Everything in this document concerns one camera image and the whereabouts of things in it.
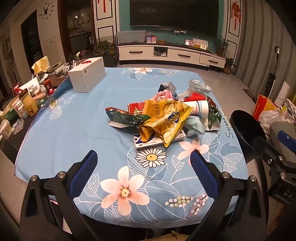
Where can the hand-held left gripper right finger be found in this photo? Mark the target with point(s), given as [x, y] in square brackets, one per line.
[204, 173]

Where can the black television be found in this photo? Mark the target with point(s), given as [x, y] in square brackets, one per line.
[173, 16]

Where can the pale blue plastic packet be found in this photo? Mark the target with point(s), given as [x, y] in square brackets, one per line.
[199, 85]

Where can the grey curtain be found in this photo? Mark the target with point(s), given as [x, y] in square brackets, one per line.
[256, 41]

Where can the red box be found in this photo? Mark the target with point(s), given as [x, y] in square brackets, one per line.
[135, 108]

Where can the glass plant tank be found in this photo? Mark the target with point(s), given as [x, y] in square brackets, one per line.
[105, 49]

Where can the framed card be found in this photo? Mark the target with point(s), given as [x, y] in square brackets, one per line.
[189, 43]

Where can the teal wrapper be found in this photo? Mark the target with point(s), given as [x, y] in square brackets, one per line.
[195, 125]

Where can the patterned cloth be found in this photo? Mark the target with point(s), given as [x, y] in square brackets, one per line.
[290, 109]

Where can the green foil bag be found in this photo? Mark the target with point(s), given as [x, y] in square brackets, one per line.
[214, 113]

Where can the tall potted plant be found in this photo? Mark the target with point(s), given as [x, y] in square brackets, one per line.
[222, 45]

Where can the yellow cloth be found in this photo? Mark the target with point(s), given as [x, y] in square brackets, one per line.
[41, 63]

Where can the black trash bin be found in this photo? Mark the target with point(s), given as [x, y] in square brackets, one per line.
[245, 129]

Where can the white TV cabinet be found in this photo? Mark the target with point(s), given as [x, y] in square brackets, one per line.
[180, 54]

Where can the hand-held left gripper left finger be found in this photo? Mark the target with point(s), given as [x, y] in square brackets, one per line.
[85, 172]

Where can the green bowl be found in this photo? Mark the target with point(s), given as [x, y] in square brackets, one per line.
[8, 111]

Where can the pink wrapper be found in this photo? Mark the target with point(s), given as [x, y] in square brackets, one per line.
[163, 95]

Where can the white flat box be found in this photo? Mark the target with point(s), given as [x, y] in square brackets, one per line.
[200, 43]

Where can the red wall hanging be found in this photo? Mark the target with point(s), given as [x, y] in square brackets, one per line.
[101, 4]
[235, 14]

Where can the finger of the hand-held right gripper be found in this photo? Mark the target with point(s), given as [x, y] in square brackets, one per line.
[266, 148]
[285, 136]

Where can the red wrapper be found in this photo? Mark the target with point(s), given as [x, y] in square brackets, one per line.
[197, 96]

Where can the yellow snack bag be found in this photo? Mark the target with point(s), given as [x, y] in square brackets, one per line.
[166, 118]

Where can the yellow bottle brown cap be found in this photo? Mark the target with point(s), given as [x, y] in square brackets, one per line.
[29, 103]

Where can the upright vacuum cleaner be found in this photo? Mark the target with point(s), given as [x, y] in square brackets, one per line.
[272, 76]

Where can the white paper cup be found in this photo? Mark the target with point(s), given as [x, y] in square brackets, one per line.
[197, 107]

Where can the red lidded jar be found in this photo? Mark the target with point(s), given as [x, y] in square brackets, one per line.
[48, 85]

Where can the white plastic bag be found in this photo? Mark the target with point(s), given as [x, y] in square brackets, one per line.
[272, 117]

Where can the white paper roll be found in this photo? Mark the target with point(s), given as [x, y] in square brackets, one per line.
[284, 91]

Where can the black wall clock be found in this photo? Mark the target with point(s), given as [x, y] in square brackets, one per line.
[47, 10]

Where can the green snack bag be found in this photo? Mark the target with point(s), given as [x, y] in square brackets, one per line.
[124, 117]

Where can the small potted plant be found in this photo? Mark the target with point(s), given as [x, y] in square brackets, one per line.
[229, 66]

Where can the orange shopping bag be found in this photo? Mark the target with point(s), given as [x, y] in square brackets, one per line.
[262, 106]

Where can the white medicine box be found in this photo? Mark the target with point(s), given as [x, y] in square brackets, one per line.
[148, 141]

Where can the blue floral tablecloth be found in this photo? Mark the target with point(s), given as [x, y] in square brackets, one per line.
[76, 129]

